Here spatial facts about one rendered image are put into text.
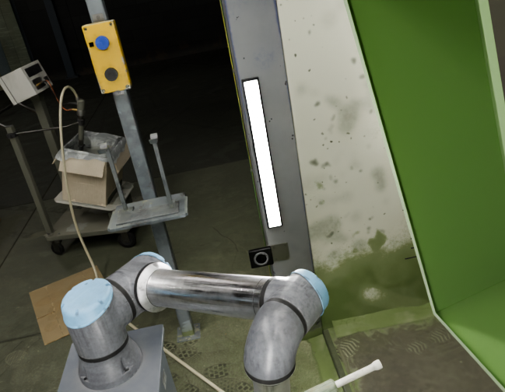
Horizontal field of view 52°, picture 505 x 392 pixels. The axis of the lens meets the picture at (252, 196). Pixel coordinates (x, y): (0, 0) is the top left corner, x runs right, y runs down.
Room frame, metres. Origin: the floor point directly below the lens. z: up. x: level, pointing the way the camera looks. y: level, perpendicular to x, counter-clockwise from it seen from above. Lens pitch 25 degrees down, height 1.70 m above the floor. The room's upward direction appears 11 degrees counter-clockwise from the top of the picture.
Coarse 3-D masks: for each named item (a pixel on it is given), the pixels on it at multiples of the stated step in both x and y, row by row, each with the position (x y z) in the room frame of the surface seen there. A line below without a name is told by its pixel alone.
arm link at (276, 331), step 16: (272, 304) 0.93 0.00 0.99; (256, 320) 0.91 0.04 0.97; (272, 320) 0.89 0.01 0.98; (288, 320) 0.89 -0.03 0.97; (256, 336) 0.88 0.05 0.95; (272, 336) 0.87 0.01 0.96; (288, 336) 0.87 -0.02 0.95; (256, 352) 0.86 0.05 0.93; (272, 352) 0.85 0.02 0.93; (288, 352) 0.85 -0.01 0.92; (256, 368) 0.85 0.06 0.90; (272, 368) 0.84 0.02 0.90; (288, 368) 0.85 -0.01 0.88; (256, 384) 0.87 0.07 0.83; (272, 384) 0.83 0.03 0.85; (288, 384) 0.87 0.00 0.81
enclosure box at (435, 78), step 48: (384, 0) 1.40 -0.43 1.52; (432, 0) 1.42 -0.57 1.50; (480, 0) 0.81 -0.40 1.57; (384, 48) 1.40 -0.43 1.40; (432, 48) 1.42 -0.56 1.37; (480, 48) 1.44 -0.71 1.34; (384, 96) 1.40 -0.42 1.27; (432, 96) 1.42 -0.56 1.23; (480, 96) 1.44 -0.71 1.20; (384, 144) 1.40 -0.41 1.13; (432, 144) 1.42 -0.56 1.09; (480, 144) 1.44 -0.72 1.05; (432, 192) 1.41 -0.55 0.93; (480, 192) 1.44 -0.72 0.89; (432, 240) 1.41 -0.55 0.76; (480, 240) 1.44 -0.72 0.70; (432, 288) 1.41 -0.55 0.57; (480, 288) 1.43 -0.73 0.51; (480, 336) 1.25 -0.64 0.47
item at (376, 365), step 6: (378, 360) 1.37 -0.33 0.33; (366, 366) 1.36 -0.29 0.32; (372, 366) 1.36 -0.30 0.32; (378, 366) 1.35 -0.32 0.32; (354, 372) 1.36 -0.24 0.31; (360, 372) 1.35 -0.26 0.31; (366, 372) 1.35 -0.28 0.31; (342, 378) 1.35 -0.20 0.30; (348, 378) 1.34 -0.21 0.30; (354, 378) 1.34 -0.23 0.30; (324, 384) 1.34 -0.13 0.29; (330, 384) 1.33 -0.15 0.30; (336, 384) 1.33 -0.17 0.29; (342, 384) 1.33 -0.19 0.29; (306, 390) 1.35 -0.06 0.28; (312, 390) 1.33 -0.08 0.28; (318, 390) 1.32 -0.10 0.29; (324, 390) 1.32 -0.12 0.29; (330, 390) 1.32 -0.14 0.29; (336, 390) 1.32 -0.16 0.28
